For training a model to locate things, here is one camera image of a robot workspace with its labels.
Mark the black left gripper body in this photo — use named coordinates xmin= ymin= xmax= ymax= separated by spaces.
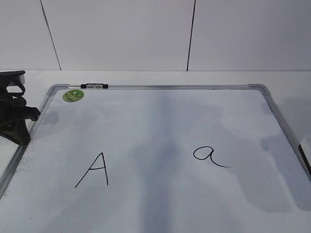
xmin=0 ymin=70 xmax=41 ymax=126

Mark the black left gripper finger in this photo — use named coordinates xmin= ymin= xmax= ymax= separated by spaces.
xmin=0 ymin=119 xmax=31 ymax=145

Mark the whiteboard with aluminium frame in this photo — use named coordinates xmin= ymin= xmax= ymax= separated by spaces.
xmin=0 ymin=85 xmax=311 ymax=233

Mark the white whiteboard eraser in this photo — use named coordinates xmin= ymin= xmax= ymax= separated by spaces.
xmin=298 ymin=134 xmax=311 ymax=173

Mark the round green magnet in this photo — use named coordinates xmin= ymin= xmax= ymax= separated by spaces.
xmin=62 ymin=89 xmax=85 ymax=102

